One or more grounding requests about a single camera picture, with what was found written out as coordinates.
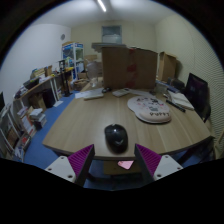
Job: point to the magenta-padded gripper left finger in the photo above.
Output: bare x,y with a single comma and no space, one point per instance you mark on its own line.
77,161

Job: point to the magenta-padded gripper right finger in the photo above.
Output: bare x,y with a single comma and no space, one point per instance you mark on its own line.
151,161

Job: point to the black computer mouse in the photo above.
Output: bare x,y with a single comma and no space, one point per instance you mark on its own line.
116,136

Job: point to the white puppy print mouse pad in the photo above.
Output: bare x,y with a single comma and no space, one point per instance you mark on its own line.
150,108

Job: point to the pink flat object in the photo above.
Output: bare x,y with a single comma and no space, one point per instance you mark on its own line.
125,164

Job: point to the low shelf with books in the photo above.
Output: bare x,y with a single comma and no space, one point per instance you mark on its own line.
20,130

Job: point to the small white flat case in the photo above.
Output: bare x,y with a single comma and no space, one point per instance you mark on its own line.
93,96

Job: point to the white paper sheet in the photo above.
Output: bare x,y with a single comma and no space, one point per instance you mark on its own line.
81,94

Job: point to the white closed book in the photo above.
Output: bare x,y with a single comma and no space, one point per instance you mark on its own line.
181,100

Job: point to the white remote control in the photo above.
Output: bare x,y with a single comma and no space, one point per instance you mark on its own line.
120,92

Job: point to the small black clip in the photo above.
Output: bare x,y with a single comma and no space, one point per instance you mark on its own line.
106,90

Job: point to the dark suitcase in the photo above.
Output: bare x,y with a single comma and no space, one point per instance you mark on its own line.
176,84

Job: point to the cluttered wooden side desk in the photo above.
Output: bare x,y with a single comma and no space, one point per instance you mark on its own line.
36,88

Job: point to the black office chair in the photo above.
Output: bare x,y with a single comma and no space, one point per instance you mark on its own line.
196,90

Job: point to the tall open cardboard box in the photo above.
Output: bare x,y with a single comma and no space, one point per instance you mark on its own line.
166,66

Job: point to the large brown cardboard box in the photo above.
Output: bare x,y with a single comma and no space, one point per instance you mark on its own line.
120,68

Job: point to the blue and white cabinet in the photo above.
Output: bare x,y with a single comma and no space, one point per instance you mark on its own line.
71,55

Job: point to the grey glass door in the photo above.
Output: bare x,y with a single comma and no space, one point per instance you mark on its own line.
111,34

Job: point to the ceiling tube light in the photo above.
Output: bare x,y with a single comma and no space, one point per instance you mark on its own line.
101,5

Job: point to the round wall clock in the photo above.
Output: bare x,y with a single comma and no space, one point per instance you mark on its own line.
62,36

